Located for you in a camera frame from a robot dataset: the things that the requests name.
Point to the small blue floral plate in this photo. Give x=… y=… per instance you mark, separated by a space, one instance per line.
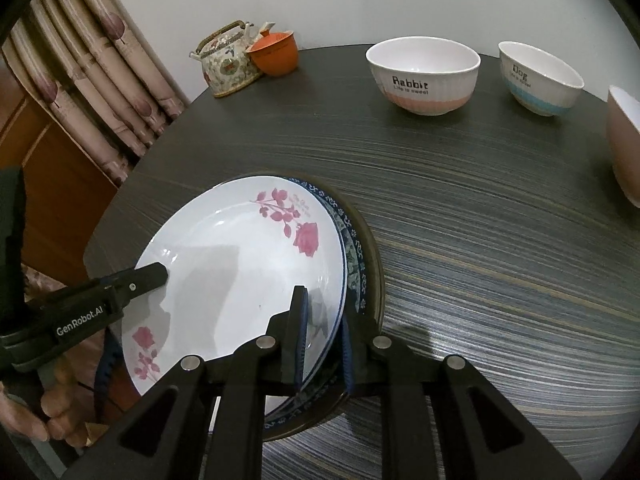
x=336 y=210

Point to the white plate with pink roses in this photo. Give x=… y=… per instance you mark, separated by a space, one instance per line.
x=225 y=270

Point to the wooden cabinet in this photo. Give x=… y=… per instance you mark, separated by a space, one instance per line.
x=60 y=185

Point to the orange lidded cup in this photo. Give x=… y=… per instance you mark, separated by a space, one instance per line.
x=274 y=57

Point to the beige patterned curtain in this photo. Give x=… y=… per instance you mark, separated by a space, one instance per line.
x=100 y=60

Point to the large blue floral plate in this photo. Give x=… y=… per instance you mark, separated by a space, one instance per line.
x=374 y=280

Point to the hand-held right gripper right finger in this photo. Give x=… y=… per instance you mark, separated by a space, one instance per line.
x=347 y=360

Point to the floral ceramic teapot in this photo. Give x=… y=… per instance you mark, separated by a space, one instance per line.
x=227 y=67

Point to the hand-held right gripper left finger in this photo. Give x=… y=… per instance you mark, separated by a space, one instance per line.
x=300 y=345

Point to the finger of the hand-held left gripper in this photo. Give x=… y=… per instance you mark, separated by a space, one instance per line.
x=145 y=277

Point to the white bowl with pink band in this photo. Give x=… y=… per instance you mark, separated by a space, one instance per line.
x=422 y=67

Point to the person's left hand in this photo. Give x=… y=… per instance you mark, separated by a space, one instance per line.
x=70 y=410

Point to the white bowl with blue band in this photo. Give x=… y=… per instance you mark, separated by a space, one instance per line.
x=540 y=80

